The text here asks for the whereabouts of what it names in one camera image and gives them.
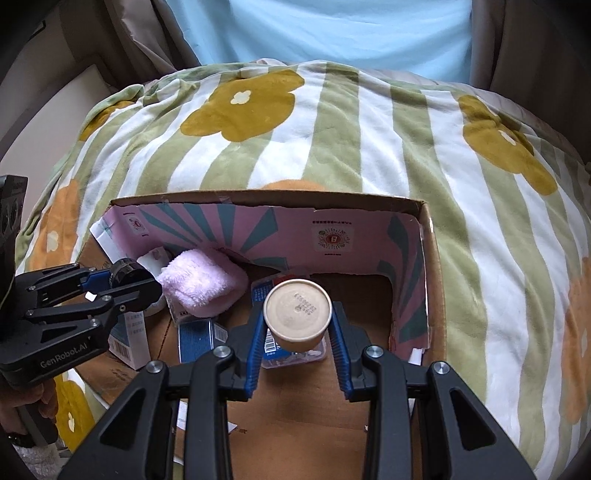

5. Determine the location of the blue and white small carton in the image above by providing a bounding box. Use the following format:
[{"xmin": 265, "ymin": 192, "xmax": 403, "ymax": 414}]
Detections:
[{"xmin": 108, "ymin": 311, "xmax": 151, "ymax": 371}]

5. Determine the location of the clear plastic packet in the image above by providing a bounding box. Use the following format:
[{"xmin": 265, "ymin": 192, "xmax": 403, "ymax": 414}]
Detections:
[{"xmin": 250, "ymin": 276, "xmax": 329, "ymax": 370}]

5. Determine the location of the dark blue packet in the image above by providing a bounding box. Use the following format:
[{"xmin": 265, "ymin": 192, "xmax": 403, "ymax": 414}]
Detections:
[{"xmin": 179, "ymin": 318, "xmax": 230, "ymax": 363}]

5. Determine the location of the brown curtain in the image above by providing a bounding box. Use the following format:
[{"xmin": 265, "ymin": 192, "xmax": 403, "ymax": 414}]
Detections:
[
  {"xmin": 104, "ymin": 0, "xmax": 204, "ymax": 90},
  {"xmin": 468, "ymin": 0, "xmax": 591, "ymax": 162}
]

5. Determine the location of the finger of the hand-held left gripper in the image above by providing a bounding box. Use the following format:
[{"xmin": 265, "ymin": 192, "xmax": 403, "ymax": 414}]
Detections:
[
  {"xmin": 14, "ymin": 263, "xmax": 115, "ymax": 298},
  {"xmin": 23, "ymin": 274, "xmax": 164, "ymax": 334}
]

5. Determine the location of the green striped floral blanket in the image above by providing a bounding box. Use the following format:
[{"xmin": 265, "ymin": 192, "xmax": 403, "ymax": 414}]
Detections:
[{"xmin": 18, "ymin": 59, "xmax": 591, "ymax": 480}]

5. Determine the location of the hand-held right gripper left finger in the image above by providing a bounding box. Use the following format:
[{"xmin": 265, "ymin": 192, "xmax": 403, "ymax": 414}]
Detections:
[{"xmin": 60, "ymin": 307, "xmax": 269, "ymax": 480}]

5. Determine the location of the brown paper cup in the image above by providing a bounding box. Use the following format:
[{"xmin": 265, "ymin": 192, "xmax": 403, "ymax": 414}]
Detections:
[{"xmin": 263, "ymin": 279, "xmax": 333, "ymax": 352}]

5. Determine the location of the white patterned tissue pack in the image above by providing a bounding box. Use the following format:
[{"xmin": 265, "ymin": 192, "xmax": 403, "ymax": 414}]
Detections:
[{"xmin": 137, "ymin": 247, "xmax": 174, "ymax": 274}]

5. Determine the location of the pink fluffy cloth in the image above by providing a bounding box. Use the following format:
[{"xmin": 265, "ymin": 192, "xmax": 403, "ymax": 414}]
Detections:
[{"xmin": 157, "ymin": 249, "xmax": 250, "ymax": 319}]

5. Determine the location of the person's left hand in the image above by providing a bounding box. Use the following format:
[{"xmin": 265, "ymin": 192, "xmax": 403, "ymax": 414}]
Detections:
[{"xmin": 0, "ymin": 375, "xmax": 58, "ymax": 437}]

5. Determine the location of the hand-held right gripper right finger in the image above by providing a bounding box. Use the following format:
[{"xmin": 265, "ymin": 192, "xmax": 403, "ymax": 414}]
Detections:
[{"xmin": 329, "ymin": 302, "xmax": 536, "ymax": 480}]

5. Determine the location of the small black bottle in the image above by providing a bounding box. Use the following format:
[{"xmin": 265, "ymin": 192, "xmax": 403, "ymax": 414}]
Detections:
[{"xmin": 111, "ymin": 258, "xmax": 155, "ymax": 288}]

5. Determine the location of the light blue cloth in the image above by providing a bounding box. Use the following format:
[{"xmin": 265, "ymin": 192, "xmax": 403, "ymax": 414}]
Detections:
[{"xmin": 164, "ymin": 0, "xmax": 474, "ymax": 84}]

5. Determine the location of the pink printed cardboard box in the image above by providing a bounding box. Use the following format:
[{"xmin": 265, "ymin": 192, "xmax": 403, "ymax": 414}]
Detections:
[{"xmin": 76, "ymin": 188, "xmax": 447, "ymax": 480}]

